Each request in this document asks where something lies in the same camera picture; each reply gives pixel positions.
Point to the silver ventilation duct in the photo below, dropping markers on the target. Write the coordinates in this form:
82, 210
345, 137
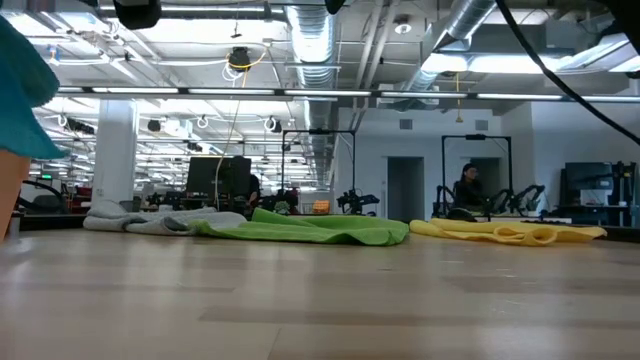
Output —
312, 35

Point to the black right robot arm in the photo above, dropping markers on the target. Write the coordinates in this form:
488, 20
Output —
627, 20

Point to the person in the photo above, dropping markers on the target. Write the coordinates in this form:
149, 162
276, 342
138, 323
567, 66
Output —
469, 190
254, 190

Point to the black desk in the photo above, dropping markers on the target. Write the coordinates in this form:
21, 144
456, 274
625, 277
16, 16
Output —
590, 212

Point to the blue microfiber towel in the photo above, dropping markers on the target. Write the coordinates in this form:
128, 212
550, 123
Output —
25, 100

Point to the green microfiber towel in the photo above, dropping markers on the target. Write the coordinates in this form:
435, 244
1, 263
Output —
310, 230

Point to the black computer monitor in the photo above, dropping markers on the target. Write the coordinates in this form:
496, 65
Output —
217, 175
587, 176

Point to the grey waffle microfiber towel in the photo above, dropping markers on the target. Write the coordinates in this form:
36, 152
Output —
150, 222

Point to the orange crate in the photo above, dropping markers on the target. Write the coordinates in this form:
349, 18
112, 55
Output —
321, 206

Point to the orange plastic bin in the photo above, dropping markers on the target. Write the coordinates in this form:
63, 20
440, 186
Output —
10, 190

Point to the yellow microfiber towel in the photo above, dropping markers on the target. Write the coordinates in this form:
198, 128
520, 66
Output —
500, 232

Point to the white pillar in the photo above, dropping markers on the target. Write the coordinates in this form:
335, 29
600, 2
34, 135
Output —
115, 150

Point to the black ceiling-hung camera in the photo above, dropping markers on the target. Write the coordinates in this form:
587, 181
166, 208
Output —
240, 57

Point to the black background robot arm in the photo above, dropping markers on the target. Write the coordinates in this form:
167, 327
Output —
356, 201
520, 197

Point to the black gantry frame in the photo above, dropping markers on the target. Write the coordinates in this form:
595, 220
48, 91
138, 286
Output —
320, 131
475, 136

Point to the black beam with light strips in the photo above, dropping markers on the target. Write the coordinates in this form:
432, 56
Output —
325, 93

